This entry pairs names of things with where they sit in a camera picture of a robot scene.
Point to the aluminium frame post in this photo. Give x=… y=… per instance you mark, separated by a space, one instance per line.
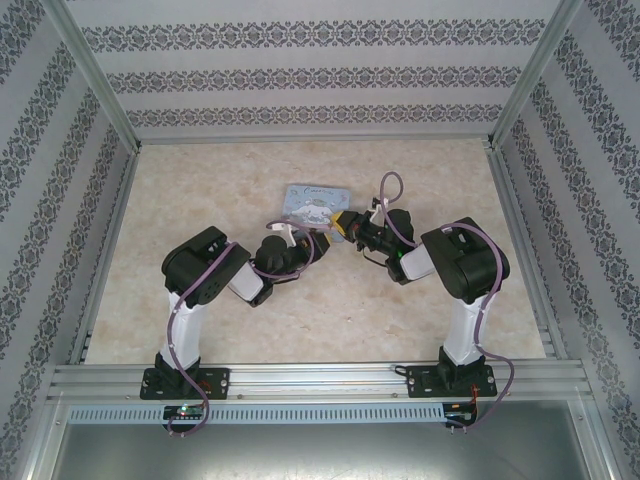
x=96 y=80
x=531 y=75

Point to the left controller circuit board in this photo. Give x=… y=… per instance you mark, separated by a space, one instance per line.
x=184 y=412

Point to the aluminium mounting rail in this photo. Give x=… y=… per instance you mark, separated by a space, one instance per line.
x=320 y=382

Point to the grey metal sheet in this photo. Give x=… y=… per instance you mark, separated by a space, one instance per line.
x=320 y=455

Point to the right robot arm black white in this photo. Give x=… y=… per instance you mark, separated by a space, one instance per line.
x=465 y=270

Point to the right controller circuit board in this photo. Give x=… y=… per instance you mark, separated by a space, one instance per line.
x=460 y=418

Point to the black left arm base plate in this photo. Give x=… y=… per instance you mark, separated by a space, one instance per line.
x=220 y=382

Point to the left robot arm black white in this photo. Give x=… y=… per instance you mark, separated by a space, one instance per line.
x=185 y=325

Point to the controller circuit board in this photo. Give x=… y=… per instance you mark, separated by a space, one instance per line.
x=460 y=418
x=184 y=412

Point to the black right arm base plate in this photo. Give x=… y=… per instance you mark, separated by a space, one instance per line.
x=420 y=382

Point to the blue pink cartoon tin box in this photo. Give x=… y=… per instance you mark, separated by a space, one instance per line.
x=315 y=202

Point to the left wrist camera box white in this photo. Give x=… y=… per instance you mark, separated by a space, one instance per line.
x=286 y=231

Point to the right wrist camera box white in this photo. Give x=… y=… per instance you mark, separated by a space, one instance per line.
x=378 y=207

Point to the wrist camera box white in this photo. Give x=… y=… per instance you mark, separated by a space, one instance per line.
x=286 y=231
x=378 y=207

